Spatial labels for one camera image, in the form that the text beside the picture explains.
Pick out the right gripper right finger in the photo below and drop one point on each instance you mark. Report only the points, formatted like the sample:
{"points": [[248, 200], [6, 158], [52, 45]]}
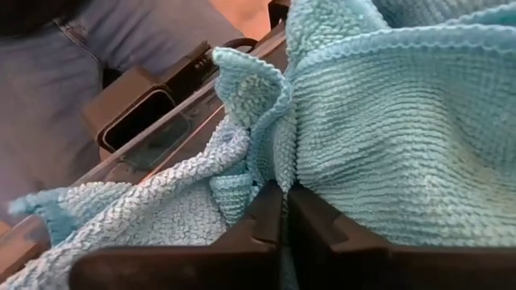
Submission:
{"points": [[403, 270]]}

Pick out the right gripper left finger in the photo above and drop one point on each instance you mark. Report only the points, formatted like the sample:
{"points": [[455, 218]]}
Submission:
{"points": [[181, 270]]}

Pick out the blue microfiber towel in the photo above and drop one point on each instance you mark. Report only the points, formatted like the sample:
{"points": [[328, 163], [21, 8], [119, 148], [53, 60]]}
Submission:
{"points": [[141, 217], [383, 141]]}

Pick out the clear plastic basket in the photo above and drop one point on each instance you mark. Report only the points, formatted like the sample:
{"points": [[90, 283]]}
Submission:
{"points": [[161, 139]]}

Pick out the person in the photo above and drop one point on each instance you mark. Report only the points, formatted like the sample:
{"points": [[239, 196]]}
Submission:
{"points": [[40, 100]]}

